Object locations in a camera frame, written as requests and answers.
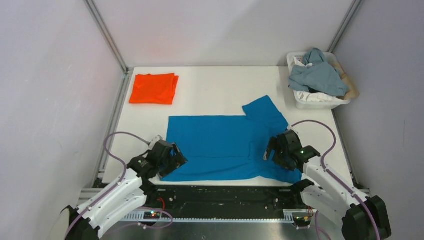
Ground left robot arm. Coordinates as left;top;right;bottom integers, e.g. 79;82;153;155
63;140;188;240

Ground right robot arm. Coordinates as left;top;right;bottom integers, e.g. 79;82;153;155
263;130;392;240

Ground white laundry basket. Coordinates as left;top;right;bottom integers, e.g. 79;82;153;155
286;51;352;110

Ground folded orange t shirt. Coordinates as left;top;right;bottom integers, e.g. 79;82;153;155
129;73;179;105

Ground grey blue t shirt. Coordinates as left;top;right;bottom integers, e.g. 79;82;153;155
288;48;349;97

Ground beige t shirt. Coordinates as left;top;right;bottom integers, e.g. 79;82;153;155
330;61;360;101

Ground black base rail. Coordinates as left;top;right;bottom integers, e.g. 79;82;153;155
123;179;313;223

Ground right aluminium frame post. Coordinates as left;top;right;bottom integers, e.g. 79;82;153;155
327;0;364;53

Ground aluminium frame post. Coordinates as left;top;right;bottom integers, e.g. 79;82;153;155
83;0;129;74
327;0;364;53

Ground left aluminium frame post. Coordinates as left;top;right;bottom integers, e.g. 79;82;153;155
83;0;129;74

